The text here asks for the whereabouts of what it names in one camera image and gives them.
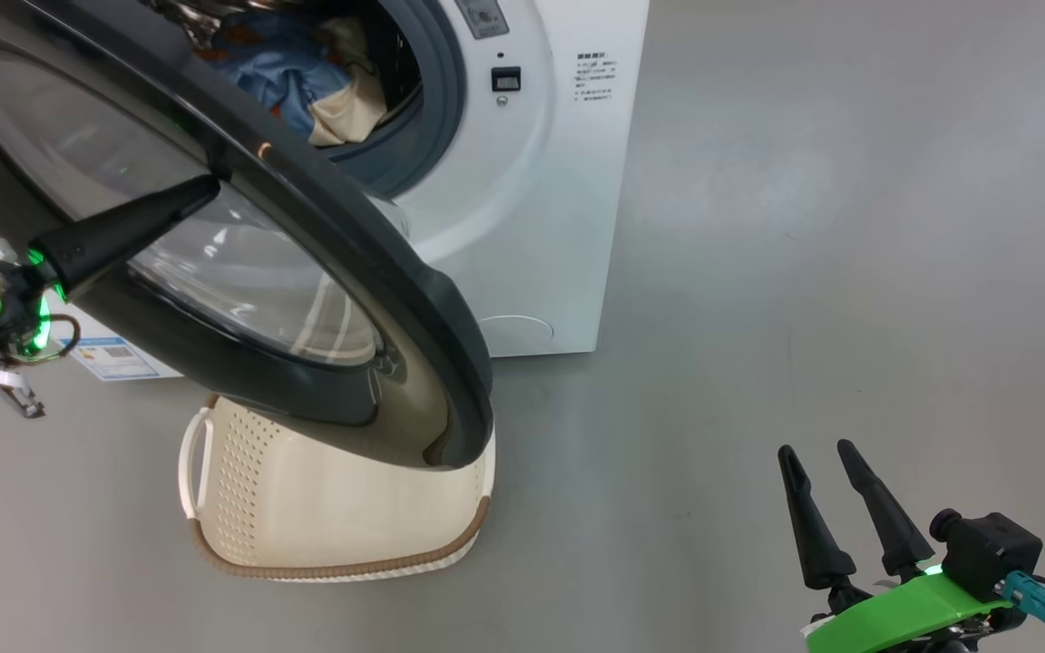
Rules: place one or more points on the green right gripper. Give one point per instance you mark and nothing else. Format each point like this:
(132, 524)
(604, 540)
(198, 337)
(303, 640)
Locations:
(903, 617)

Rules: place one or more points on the blue cartoon print garment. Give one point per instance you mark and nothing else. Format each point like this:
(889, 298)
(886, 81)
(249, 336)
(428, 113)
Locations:
(278, 73)

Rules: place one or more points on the black round glass washer door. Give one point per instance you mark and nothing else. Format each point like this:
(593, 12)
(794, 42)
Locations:
(350, 254)

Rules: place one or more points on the blue and cream cartoon garment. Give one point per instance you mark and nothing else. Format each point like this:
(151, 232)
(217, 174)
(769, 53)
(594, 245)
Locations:
(350, 113)

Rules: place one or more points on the stainless steel washer drum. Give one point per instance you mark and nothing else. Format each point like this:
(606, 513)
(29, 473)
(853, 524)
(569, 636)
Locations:
(187, 11)

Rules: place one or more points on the grey rubber door gasket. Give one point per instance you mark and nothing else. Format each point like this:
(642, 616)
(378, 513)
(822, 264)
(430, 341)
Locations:
(436, 91)

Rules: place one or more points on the white front-load washing machine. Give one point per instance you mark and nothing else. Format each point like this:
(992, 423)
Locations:
(532, 227)

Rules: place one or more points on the black door latch socket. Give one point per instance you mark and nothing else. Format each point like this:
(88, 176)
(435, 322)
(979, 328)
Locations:
(505, 80)

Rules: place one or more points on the blue energy label sticker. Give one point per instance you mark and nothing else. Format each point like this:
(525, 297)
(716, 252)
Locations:
(119, 360)

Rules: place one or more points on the cream laundry basket brown rim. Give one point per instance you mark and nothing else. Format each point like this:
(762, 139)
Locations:
(323, 517)

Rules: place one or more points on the grey warning label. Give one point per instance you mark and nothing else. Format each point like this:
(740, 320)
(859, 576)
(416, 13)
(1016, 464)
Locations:
(483, 16)

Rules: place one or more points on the small printed text sticker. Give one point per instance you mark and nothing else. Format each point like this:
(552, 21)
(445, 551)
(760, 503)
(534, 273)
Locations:
(596, 76)

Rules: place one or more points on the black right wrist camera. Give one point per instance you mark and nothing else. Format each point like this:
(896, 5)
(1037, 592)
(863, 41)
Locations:
(990, 549)

